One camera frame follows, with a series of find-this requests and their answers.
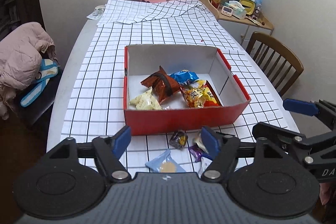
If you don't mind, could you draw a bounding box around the purple candy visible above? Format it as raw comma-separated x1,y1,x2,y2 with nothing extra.
188,144,212,162

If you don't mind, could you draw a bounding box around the dark gold candy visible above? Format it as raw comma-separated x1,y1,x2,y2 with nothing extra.
169,130,188,149

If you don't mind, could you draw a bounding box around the light blue biscuit packet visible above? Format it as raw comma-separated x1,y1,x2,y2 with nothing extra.
145,149,186,173

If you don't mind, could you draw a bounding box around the pale yellow snack packet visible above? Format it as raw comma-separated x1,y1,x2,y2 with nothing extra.
129,87,162,110

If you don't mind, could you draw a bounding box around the red yellow snack bag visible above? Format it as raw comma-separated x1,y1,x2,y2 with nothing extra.
181,80,221,108

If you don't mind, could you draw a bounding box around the red brown triangular snack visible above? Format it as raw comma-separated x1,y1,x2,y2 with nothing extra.
141,66,181,103

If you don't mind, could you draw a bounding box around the blue cookie packet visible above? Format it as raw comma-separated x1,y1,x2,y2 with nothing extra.
169,70,199,86

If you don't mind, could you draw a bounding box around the white label snack packet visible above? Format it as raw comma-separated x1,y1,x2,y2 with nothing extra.
198,156,213,178

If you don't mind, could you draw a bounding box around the egg yolk pastry packet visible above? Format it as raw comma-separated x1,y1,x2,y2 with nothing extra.
193,132,208,153

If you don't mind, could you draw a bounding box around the wooden chair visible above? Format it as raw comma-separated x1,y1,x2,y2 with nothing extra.
246,32,304,96

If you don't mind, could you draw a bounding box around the red cardboard box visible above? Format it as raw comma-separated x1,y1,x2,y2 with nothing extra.
123,44,251,135

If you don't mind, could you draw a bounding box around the blue white bag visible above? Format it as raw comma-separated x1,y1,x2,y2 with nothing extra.
21,59,59,107

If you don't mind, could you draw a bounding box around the wooden corner cabinet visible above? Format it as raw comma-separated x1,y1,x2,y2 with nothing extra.
200,0,274,46

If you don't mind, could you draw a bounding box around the tissue box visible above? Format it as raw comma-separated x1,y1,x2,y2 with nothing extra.
224,1,247,20

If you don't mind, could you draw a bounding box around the pink puffer jacket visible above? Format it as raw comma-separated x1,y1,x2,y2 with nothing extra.
1,22,59,120

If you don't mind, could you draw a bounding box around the white digital timer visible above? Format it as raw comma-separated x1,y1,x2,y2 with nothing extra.
221,6,233,17

